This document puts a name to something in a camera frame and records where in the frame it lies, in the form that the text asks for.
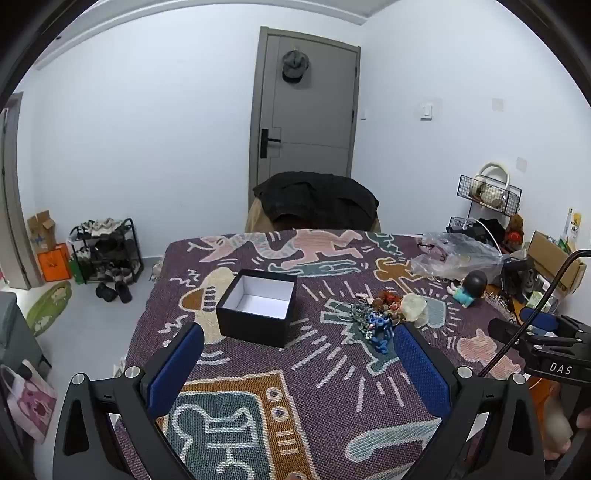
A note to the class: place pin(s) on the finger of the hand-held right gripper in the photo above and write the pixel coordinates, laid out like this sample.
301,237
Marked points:
540,318

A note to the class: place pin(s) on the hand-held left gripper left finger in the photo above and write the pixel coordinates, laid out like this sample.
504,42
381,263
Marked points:
178,364

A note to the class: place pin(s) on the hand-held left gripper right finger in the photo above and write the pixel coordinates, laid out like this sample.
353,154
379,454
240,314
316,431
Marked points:
420,369

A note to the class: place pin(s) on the pile of jewelry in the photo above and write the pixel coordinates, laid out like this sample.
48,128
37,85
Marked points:
374,323

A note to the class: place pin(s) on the black gift box white inside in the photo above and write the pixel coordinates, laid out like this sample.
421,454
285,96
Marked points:
249,328

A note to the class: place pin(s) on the person's right hand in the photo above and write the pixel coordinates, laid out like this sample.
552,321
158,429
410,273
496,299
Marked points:
556,424

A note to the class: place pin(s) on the black device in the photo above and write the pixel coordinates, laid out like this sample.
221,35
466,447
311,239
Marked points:
517,274

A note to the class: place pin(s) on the open cardboard box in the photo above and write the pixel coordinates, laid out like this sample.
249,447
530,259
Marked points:
549,258

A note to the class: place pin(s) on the black-haired doll figure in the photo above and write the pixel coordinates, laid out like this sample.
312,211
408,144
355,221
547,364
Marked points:
474,282

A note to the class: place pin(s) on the brown stuffed toy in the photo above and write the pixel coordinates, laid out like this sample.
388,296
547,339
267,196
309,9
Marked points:
515,228

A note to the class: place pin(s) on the pair of black shoes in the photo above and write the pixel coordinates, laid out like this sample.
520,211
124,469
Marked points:
114,291

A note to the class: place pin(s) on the purple printed blanket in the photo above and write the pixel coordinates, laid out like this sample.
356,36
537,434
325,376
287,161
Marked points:
323,397

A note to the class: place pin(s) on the clear plastic bag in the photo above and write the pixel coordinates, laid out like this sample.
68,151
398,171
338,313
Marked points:
457,258

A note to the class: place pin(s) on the black shoe rack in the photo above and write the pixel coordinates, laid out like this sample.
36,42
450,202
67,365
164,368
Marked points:
134,249

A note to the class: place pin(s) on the white handbag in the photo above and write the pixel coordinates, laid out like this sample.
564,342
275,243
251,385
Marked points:
491,196

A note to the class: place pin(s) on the green bag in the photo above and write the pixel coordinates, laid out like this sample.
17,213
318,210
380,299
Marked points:
76,272

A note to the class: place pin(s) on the green floor rug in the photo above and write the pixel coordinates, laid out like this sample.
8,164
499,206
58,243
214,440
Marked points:
48,307

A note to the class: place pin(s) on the pink printed tote bag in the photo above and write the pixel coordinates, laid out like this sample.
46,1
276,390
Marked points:
30,401

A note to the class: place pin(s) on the striped cloth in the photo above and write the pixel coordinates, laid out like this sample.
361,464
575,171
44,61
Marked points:
99,226

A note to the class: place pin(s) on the orange paper bag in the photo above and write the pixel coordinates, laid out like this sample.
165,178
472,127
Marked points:
54,263

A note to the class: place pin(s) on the tan chair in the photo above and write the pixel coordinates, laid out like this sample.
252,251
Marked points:
255,219

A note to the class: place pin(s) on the grey sofa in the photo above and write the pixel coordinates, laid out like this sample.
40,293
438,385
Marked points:
16,332

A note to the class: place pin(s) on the brown cardboard box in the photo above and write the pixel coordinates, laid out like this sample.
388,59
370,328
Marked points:
40,228

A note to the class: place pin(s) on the black jacket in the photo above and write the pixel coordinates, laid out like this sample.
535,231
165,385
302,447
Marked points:
314,196

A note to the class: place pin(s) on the grey door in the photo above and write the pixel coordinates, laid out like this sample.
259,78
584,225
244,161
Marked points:
304,120

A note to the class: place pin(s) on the grey cap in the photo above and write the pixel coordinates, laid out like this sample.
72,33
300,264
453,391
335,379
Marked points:
294,64

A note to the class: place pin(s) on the grey door frame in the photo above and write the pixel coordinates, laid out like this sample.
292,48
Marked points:
14,221

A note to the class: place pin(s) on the white light switch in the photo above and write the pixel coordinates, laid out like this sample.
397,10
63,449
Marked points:
426,110

